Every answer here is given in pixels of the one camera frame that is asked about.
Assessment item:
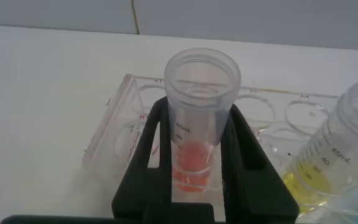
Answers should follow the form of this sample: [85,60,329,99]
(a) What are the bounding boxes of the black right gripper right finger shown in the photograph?
[221,103,300,223]

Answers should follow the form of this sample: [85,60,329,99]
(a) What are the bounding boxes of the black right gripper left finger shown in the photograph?
[111,96,173,222]

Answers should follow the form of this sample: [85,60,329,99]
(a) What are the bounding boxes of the test tube with yellow pigment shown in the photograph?
[283,80,358,213]

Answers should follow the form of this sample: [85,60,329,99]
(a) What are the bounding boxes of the test tube with red pigment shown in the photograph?
[163,47,242,194]

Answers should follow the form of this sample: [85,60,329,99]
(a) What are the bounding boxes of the clear acrylic test tube rack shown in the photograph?
[82,73,358,224]

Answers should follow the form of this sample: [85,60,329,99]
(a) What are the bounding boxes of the test tube with blue pigment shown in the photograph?
[318,185,358,224]

